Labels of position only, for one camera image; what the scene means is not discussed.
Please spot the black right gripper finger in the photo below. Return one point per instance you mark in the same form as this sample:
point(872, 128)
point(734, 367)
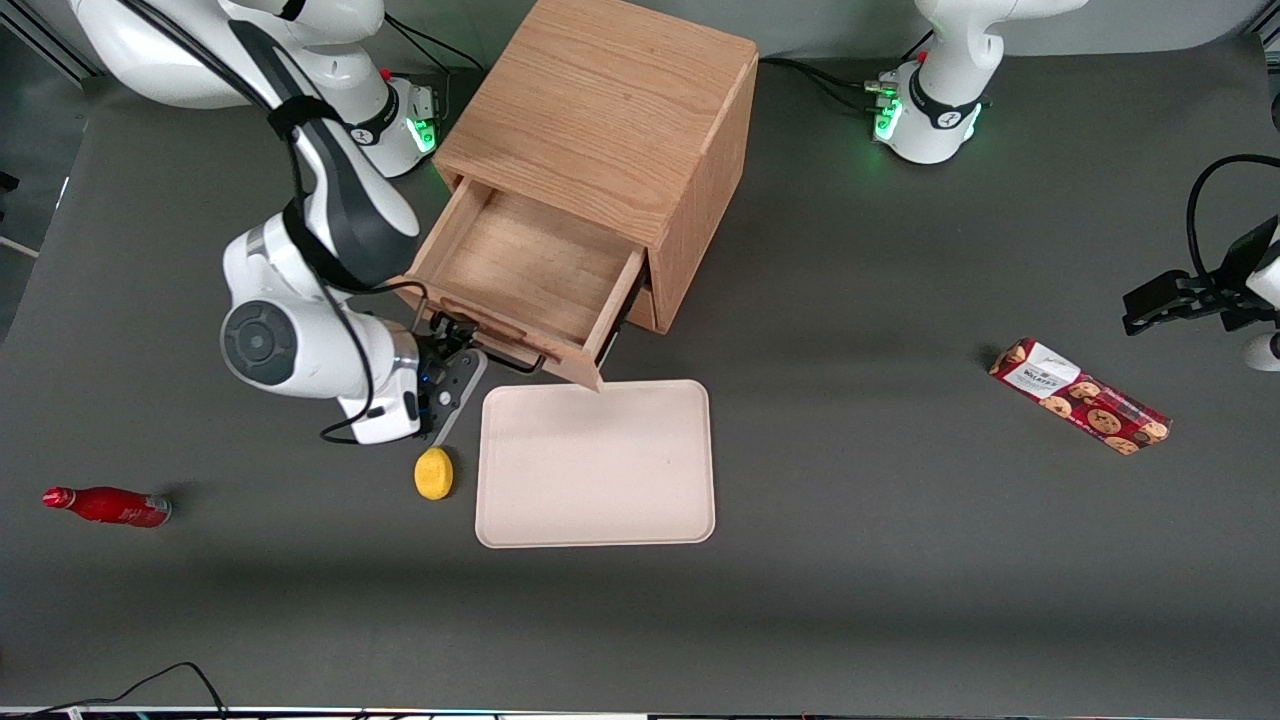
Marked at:
point(466, 336)
point(440, 330)

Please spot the yellow lemon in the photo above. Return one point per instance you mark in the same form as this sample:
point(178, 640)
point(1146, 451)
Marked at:
point(433, 473)

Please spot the red bottle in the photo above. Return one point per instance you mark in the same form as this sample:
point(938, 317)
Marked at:
point(110, 506)

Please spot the aluminium frame profile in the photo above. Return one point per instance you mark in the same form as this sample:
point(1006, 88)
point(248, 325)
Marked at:
point(40, 45)

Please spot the red cookie box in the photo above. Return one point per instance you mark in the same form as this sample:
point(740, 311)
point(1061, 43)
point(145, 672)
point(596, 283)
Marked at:
point(1080, 396)

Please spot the wooden drawer cabinet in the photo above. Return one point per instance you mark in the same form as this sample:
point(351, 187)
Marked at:
point(620, 110)

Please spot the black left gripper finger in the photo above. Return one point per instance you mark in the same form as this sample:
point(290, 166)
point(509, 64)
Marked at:
point(1160, 290)
point(1165, 316)

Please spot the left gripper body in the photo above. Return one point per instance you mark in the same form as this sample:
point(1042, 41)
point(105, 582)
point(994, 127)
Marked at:
point(1232, 286)

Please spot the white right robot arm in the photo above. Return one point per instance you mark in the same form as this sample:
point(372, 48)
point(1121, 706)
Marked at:
point(300, 200)

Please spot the beige plastic tray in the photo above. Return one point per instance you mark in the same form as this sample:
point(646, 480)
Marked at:
point(595, 465)

